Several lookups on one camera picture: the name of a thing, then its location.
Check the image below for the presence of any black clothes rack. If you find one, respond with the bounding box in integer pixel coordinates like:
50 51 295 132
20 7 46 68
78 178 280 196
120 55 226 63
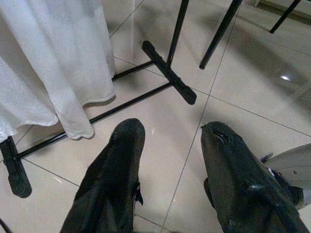
0 0 197 199

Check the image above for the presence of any robot left leg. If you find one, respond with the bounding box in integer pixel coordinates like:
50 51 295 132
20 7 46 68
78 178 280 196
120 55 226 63
259 143 311 212

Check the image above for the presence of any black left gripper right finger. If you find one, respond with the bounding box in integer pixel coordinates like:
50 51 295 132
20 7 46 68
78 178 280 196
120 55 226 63
200 120 311 233

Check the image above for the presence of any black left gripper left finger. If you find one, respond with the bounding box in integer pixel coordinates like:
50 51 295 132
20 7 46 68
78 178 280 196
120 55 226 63
60 118 146 233

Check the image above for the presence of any white hanging garment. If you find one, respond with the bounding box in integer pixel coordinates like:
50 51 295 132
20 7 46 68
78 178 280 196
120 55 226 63
0 0 117 144

